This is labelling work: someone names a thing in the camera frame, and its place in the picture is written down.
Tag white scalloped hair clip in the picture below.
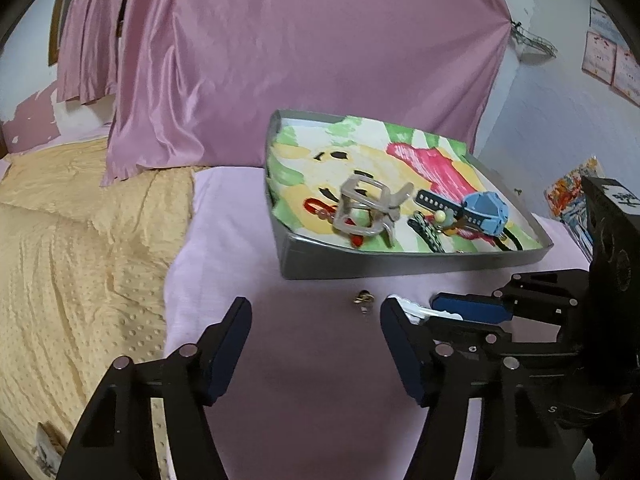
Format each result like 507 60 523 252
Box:
392 295 463 325

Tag black green patterned hair clip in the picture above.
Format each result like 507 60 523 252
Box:
407 211 445 254

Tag brown hair tie with flower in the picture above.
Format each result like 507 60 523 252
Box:
432 209 494 241

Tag light blue kids smartwatch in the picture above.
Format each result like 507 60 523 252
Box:
414 190 509 236

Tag gold red stud earring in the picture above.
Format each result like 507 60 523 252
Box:
352 289 375 315

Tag beige claw hair clip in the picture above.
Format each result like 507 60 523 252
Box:
332 174 414 248

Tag red cord bracelet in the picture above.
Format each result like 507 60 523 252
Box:
302 196 362 248

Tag stack of books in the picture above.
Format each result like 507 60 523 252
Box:
544 156 604 261

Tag pink table cloth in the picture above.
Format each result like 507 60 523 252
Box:
162 164 597 480

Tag grey shallow tray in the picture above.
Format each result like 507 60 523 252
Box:
264 108 556 281

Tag yellow bed cover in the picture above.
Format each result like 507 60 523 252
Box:
1 139 193 479

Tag colourful cartoon towel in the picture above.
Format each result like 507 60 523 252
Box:
267 115 544 255

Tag large pink curtain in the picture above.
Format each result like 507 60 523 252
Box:
103 0 511 184

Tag tied pink window curtain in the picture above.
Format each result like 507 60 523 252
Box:
58 0 126 104

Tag wall certificates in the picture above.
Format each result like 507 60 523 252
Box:
582 0 639 106

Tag wire wall shelf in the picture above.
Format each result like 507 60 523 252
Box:
510 21 558 65

